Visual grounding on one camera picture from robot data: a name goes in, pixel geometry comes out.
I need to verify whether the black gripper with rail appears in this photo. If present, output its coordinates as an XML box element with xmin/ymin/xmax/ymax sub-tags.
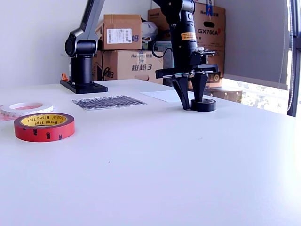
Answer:
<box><xmin>154</xmin><ymin>51</ymin><xmax>222</xmax><ymax>111</ymax></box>

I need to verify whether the small black tape roll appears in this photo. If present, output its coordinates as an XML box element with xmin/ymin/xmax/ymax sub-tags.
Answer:
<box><xmin>190</xmin><ymin>98</ymin><xmax>217</xmax><ymax>113</ymax></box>

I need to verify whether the red 3M tape roll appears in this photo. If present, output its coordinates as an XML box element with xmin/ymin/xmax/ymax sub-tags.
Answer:
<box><xmin>13</xmin><ymin>112</ymin><xmax>76</xmax><ymax>143</ymax></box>

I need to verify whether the wide white tape roll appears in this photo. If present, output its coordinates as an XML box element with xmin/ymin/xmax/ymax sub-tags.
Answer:
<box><xmin>0</xmin><ymin>102</ymin><xmax>54</xmax><ymax>118</ymax></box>

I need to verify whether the blank white paper sheet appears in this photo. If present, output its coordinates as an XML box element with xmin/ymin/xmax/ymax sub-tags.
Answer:
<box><xmin>140</xmin><ymin>89</ymin><xmax>210</xmax><ymax>104</ymax></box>

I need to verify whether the long black printed box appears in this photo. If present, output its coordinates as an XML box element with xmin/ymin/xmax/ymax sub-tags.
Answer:
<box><xmin>204</xmin><ymin>86</ymin><xmax>243</xmax><ymax>104</ymax></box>

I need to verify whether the large GX760A cardboard box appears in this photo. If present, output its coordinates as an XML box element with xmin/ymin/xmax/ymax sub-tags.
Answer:
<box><xmin>147</xmin><ymin>2</ymin><xmax>226</xmax><ymax>89</ymax></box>

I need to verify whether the black and teal carton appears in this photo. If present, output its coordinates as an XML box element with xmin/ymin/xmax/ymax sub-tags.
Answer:
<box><xmin>150</xmin><ymin>39</ymin><xmax>176</xmax><ymax>88</ymax></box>

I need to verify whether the Huntkey cardboard carton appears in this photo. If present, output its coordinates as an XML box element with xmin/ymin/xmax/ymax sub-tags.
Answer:
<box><xmin>92</xmin><ymin>50</ymin><xmax>165</xmax><ymax>85</ymax></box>

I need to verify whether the white plastic bag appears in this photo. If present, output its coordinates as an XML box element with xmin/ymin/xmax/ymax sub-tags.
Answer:
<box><xmin>141</xmin><ymin>20</ymin><xmax>158</xmax><ymax>43</ymax></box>

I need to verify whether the grey roller blind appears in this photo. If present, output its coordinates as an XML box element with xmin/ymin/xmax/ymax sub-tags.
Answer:
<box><xmin>215</xmin><ymin>0</ymin><xmax>290</xmax><ymax>90</ymax></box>

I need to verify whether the black scribbled paper sheet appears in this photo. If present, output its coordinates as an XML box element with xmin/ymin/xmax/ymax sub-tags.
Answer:
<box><xmin>71</xmin><ymin>94</ymin><xmax>148</xmax><ymax>111</ymax></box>

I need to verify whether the cardboard box with shipping label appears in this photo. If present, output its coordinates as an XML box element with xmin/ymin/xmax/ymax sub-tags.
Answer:
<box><xmin>94</xmin><ymin>14</ymin><xmax>143</xmax><ymax>51</ymax></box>

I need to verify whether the red scribbled paper sheet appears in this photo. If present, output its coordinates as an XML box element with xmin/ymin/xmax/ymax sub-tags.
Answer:
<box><xmin>0</xmin><ymin>105</ymin><xmax>45</xmax><ymax>122</ymax></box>

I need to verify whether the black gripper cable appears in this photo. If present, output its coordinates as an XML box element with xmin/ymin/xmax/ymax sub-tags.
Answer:
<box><xmin>152</xmin><ymin>41</ymin><xmax>174</xmax><ymax>58</ymax></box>

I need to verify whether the black power cable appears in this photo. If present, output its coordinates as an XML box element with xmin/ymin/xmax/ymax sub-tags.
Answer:
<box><xmin>101</xmin><ymin>50</ymin><xmax>111</xmax><ymax>81</ymax></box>

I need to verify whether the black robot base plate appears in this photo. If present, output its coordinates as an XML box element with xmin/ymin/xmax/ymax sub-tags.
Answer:
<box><xmin>60</xmin><ymin>79</ymin><xmax>108</xmax><ymax>94</ymax></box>

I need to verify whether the white bead blind cord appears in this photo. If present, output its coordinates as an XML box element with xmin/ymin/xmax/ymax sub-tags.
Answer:
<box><xmin>287</xmin><ymin>0</ymin><xmax>296</xmax><ymax>112</ymax></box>

